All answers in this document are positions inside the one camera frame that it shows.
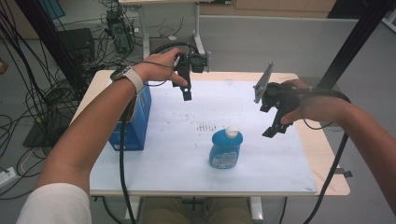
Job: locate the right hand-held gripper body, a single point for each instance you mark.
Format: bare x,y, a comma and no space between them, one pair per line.
280,96

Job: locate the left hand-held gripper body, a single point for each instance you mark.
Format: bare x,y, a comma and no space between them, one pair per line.
194,62

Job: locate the blue detergent bottle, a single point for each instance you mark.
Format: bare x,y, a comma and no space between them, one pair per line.
224,146

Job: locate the blue cardboard box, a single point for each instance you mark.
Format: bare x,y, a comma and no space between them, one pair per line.
140,124

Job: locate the person's left hand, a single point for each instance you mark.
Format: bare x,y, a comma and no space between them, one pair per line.
158,68

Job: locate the person's right hand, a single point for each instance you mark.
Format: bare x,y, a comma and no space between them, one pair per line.
320,109

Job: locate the white table mat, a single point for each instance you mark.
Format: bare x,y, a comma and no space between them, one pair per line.
186,161

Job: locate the black tape piece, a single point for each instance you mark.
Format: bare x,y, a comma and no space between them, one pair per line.
342,172

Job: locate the white table leg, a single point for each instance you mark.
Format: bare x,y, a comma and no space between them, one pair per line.
134,208
256,208

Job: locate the black computer tower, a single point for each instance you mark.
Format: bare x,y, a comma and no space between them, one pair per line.
120,31

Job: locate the black equipment box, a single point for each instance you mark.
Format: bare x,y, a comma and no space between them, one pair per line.
76,43

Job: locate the person's khaki trousers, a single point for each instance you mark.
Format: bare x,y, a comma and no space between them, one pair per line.
162,213

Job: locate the white shirt sleeve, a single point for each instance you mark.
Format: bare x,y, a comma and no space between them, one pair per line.
56,205

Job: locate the white power strip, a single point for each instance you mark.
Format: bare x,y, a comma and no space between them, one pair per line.
7,176

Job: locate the white desk frame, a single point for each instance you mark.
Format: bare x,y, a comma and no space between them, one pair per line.
196,31

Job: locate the black metal frame post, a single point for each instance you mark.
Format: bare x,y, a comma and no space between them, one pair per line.
358,34
46,34

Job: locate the black stand base plate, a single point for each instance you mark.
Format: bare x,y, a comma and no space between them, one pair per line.
37,137

